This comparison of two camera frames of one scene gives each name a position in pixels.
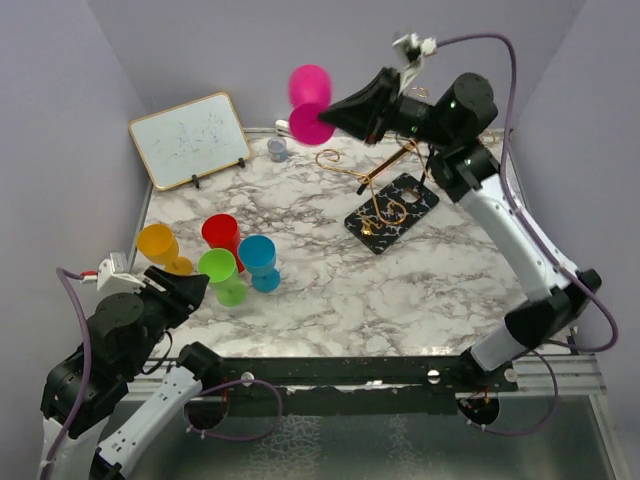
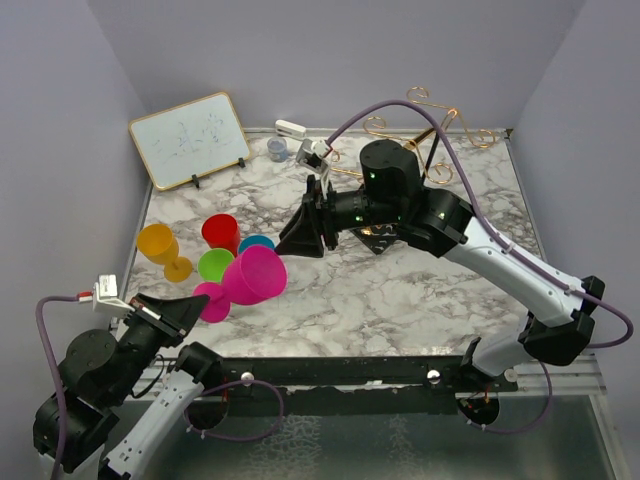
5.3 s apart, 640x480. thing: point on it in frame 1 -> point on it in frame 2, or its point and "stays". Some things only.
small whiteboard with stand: [180, 143] stays
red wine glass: [222, 231] stays
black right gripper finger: [363, 112] -> [302, 234]
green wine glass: [221, 267] stays
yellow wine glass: [158, 244] stays
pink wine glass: [310, 93] -> [256, 273]
